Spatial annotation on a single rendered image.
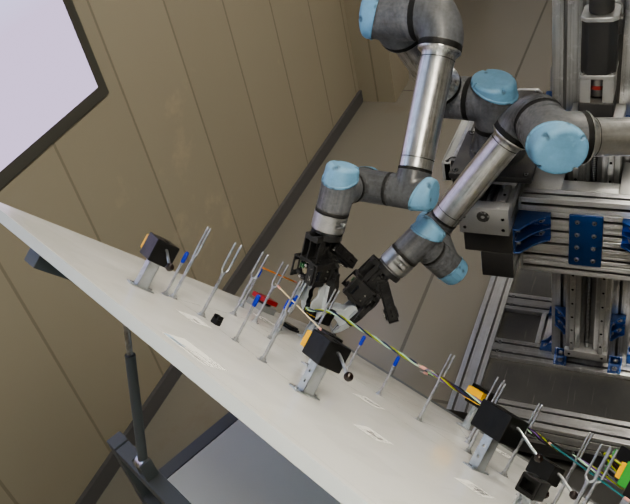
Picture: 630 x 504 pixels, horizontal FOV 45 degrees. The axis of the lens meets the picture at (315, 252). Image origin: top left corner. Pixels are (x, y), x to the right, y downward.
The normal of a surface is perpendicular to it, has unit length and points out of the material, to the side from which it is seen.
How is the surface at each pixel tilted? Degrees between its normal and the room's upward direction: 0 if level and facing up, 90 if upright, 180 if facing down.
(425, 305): 0
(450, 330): 0
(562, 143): 88
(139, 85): 90
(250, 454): 0
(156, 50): 90
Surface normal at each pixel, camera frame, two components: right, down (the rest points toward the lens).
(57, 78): 0.91, 0.11
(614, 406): -0.19, -0.76
